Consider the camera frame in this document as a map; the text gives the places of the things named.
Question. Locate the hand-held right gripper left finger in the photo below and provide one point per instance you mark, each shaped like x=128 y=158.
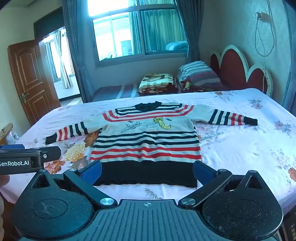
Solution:
x=92 y=174

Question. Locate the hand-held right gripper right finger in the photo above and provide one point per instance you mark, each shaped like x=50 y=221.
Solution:
x=204 y=173

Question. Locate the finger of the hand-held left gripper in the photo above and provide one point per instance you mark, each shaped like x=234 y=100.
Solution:
x=11 y=147
x=52 y=154

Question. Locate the striped knit sweater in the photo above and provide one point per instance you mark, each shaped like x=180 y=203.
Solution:
x=148 y=143

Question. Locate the person's left hand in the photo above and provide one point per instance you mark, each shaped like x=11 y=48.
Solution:
x=4 y=181

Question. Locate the floral bed sheet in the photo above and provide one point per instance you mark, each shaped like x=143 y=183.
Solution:
x=242 y=150

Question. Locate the brown wooden door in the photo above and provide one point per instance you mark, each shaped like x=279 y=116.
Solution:
x=32 y=76

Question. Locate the grey striped bed sheet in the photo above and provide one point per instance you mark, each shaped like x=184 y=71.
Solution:
x=115 y=92

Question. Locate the red printed folded blanket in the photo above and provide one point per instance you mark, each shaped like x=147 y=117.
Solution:
x=196 y=87

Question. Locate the white sheer curtain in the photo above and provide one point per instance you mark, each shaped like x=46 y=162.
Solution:
x=63 y=64

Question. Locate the striped pillow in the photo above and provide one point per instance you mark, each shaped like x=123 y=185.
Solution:
x=198 y=71

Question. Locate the folded cream printed blanket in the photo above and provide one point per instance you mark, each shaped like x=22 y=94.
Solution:
x=157 y=81

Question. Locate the red heart-shaped headboard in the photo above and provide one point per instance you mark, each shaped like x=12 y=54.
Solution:
x=233 y=69

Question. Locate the long grey-blue curtain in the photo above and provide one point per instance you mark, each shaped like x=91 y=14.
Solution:
x=74 y=46

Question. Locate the teal quilt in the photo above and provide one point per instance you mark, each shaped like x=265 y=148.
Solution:
x=177 y=45

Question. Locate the sliding glass window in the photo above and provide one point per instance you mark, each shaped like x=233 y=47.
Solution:
x=115 y=34

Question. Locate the short grey-blue curtain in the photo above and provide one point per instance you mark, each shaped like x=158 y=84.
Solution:
x=189 y=30

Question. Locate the teal window curtain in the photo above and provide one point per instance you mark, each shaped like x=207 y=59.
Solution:
x=159 y=25

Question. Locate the wall socket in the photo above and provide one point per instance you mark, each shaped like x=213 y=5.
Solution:
x=261 y=15

